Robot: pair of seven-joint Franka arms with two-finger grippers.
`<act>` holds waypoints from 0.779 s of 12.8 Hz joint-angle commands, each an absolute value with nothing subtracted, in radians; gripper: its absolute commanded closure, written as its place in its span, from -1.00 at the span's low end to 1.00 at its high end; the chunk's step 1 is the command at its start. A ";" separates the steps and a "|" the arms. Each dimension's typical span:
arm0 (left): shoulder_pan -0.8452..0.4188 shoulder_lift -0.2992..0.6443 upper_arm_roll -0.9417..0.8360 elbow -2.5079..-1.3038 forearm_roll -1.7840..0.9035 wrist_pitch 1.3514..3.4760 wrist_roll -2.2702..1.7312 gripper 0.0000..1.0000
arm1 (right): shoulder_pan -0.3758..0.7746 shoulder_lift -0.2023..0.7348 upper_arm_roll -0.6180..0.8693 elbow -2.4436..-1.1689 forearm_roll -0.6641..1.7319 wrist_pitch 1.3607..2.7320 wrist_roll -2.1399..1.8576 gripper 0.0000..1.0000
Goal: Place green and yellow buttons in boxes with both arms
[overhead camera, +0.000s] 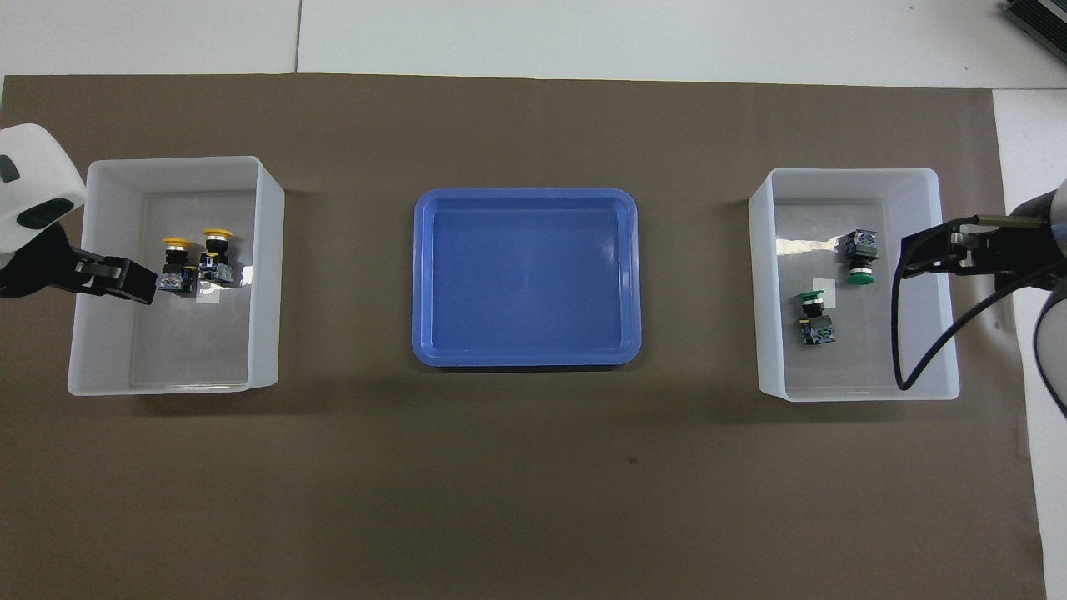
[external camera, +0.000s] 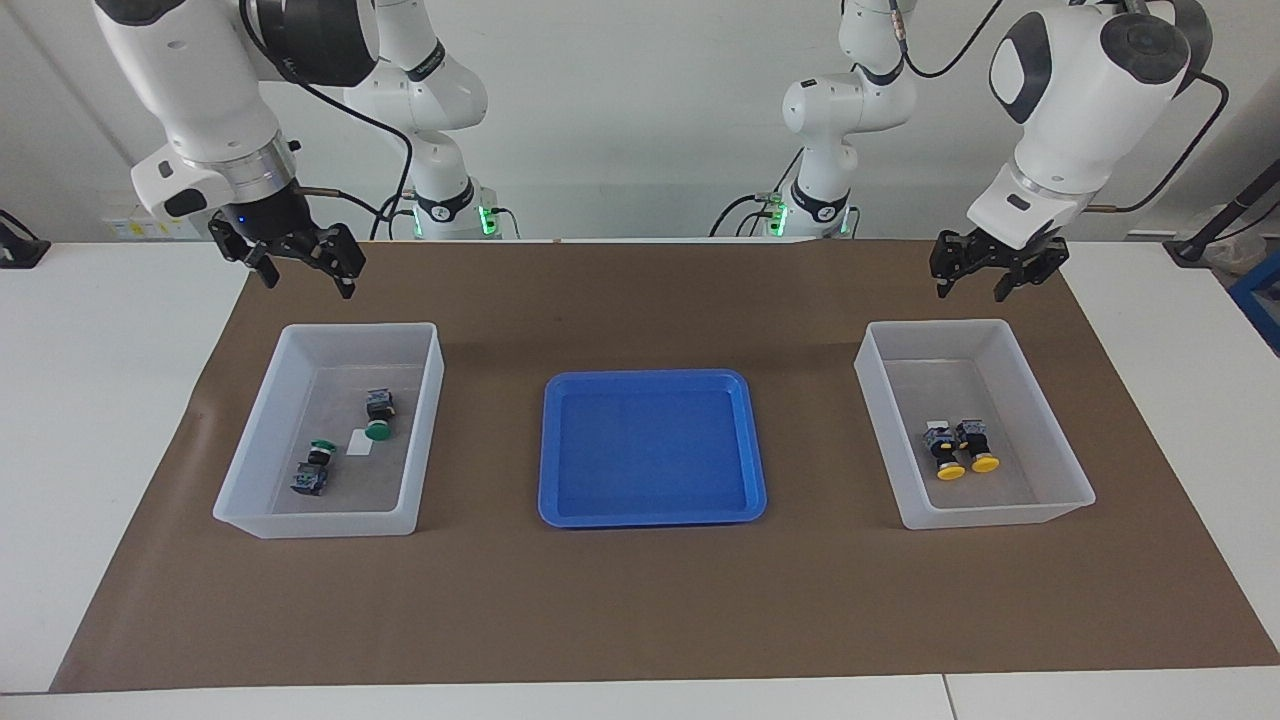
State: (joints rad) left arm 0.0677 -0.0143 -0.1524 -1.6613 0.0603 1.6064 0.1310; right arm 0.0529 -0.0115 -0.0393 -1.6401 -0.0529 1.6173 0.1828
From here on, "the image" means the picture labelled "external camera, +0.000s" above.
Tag yellow push button switch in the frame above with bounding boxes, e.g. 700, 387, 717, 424
922, 422, 967, 482
955, 418, 1001, 474

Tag dark green push button switch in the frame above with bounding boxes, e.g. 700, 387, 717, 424
290, 438, 337, 498

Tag translucent white plastic box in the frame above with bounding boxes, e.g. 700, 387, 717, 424
212, 322, 445, 539
853, 319, 1097, 531

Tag black stand pole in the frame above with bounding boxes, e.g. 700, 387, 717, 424
1165, 160, 1280, 263

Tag clear plastic bag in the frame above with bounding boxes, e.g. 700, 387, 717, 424
1195, 205, 1266, 276

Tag black flat object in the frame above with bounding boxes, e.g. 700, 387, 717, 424
0, 208, 51, 269

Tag blue plastic tray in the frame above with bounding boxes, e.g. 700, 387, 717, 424
538, 369, 769, 529

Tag brown paper table mat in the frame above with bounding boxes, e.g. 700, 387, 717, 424
50, 240, 1280, 694

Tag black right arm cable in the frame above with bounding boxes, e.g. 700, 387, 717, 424
240, 0, 416, 241

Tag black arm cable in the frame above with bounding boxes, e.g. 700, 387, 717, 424
890, 0, 1229, 214
240, 0, 416, 241

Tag black base cables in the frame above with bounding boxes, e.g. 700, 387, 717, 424
708, 185, 791, 239
378, 190, 419, 241

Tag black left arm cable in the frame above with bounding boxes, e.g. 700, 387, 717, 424
890, 0, 1229, 214

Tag white wall socket strip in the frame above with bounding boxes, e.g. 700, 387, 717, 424
100, 205, 166, 241

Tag blue frame object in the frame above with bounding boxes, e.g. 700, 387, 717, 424
1228, 250, 1280, 356

